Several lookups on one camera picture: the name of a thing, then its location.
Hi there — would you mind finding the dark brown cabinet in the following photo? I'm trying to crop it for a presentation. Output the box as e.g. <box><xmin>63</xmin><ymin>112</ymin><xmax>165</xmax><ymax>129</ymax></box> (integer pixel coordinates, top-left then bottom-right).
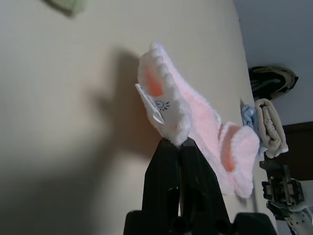
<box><xmin>283</xmin><ymin>123</ymin><xmax>313</xmax><ymax>182</ymax></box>

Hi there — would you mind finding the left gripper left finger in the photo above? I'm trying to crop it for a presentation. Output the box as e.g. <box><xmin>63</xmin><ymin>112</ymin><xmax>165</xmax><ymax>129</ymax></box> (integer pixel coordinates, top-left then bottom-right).
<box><xmin>141</xmin><ymin>141</ymin><xmax>181</xmax><ymax>217</ymax></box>

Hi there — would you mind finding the dark bag with beige trim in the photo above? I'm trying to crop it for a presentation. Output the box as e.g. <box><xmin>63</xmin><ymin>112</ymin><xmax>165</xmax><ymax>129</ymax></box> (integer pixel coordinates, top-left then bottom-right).
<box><xmin>248</xmin><ymin>64</ymin><xmax>299</xmax><ymax>100</ymax></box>

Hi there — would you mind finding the light blue folded towel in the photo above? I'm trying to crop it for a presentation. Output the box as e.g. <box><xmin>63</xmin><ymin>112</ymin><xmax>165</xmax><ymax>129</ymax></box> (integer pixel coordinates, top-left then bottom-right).
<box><xmin>241</xmin><ymin>104</ymin><xmax>268</xmax><ymax>157</ymax></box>

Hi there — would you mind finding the beige folded towel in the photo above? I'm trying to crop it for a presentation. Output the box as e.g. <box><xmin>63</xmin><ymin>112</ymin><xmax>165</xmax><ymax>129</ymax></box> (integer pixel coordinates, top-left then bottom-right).
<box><xmin>254</xmin><ymin>97</ymin><xmax>289</xmax><ymax>159</ymax></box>

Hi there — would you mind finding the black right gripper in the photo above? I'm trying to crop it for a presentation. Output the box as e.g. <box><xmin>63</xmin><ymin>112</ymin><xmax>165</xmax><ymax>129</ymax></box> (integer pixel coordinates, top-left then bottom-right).
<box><xmin>259</xmin><ymin>161</ymin><xmax>306</xmax><ymax>208</ymax></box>

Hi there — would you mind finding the pink towel with white trim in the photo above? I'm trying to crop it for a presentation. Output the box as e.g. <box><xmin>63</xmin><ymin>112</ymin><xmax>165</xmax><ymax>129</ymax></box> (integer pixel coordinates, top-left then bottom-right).
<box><xmin>134</xmin><ymin>41</ymin><xmax>260</xmax><ymax>199</ymax></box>

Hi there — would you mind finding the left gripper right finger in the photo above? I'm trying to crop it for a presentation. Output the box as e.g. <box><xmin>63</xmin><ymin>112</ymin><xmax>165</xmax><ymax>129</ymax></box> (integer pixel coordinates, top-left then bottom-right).
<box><xmin>180</xmin><ymin>138</ymin><xmax>229</xmax><ymax>218</ymax></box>

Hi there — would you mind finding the green folded towel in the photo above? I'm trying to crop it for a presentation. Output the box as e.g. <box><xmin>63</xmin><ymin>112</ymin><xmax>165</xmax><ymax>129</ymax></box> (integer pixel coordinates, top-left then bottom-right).
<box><xmin>45</xmin><ymin>0</ymin><xmax>86</xmax><ymax>17</ymax></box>

